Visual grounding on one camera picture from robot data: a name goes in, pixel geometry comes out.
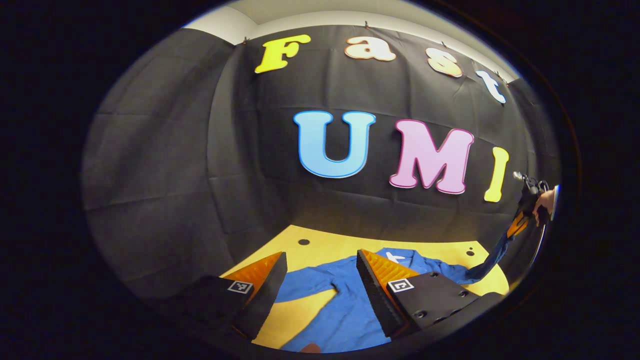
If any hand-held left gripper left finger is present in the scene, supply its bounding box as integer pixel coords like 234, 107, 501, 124
165, 251, 289, 342

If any black backdrop cloth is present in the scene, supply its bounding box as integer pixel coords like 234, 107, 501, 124
82, 22, 563, 301

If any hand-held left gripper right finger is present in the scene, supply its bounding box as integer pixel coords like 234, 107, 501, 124
356, 249, 507, 341

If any blue shirt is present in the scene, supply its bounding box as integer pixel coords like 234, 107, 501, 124
274, 231, 518, 354

